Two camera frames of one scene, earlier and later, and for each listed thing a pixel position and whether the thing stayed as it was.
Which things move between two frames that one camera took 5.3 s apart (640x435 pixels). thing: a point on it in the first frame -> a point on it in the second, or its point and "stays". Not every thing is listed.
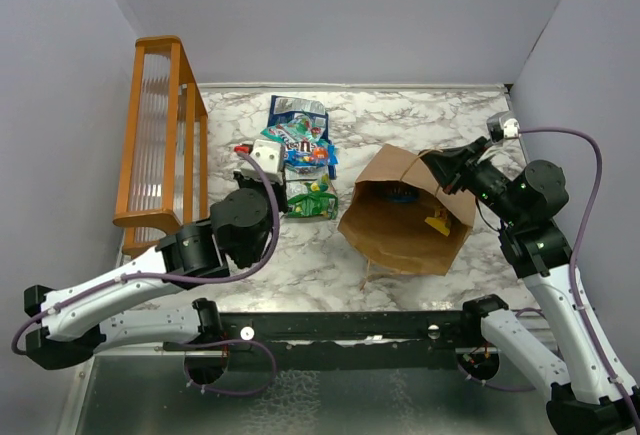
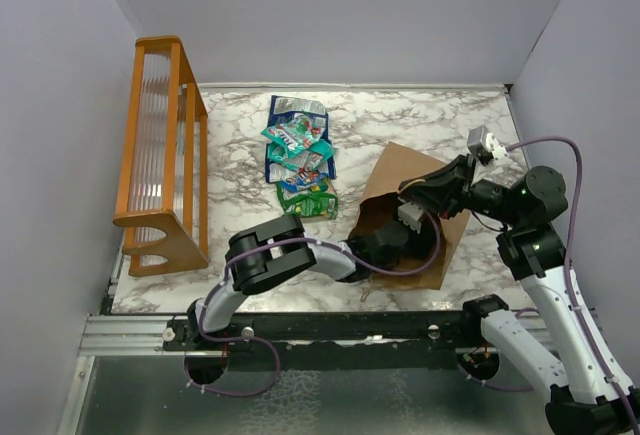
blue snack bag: [307, 171] stays
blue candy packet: [306, 153] -> [304, 178]
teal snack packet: [306, 170] -> [306, 159]
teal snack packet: [299, 130] stays
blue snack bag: [286, 108] stays
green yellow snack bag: [312, 198] stays
